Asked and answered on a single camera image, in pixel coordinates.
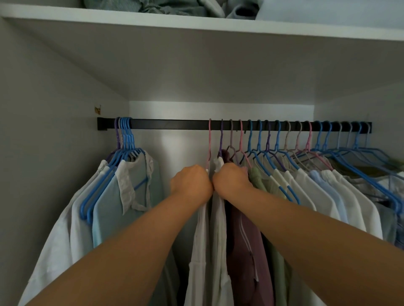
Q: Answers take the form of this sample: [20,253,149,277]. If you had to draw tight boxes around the person's right hand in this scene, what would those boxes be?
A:
[212,162,253,201]

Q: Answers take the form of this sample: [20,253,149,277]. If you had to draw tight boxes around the person's left hand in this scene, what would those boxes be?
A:
[170,164,215,206]

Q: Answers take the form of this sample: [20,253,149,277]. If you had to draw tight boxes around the row of coloured plastic hangers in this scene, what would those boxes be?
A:
[79,116,404,224]

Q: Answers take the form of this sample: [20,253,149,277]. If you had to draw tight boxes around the row of clothes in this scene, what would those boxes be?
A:
[17,151,404,306]

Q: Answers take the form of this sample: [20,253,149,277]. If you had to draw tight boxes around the white wardrobe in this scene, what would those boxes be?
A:
[0,0,404,306]

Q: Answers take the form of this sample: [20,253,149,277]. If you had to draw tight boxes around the person's right forearm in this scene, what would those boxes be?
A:
[227,187,404,306]

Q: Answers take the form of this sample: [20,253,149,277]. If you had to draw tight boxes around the person's left forearm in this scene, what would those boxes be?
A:
[27,192,209,306]

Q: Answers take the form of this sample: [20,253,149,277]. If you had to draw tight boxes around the white wardrobe shelf board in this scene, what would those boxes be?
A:
[0,3,404,105]

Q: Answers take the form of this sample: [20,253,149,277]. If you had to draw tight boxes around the crumpled green grey clothes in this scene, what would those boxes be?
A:
[83,0,228,18]

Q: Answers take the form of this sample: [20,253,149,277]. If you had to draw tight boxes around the grey folded clothing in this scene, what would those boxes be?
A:
[226,0,263,20]

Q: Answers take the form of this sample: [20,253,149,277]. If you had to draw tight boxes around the pale blue folded quilt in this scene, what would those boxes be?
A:
[255,0,404,31]

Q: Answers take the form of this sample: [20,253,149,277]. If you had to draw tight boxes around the black closet rod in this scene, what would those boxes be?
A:
[97,117,372,135]

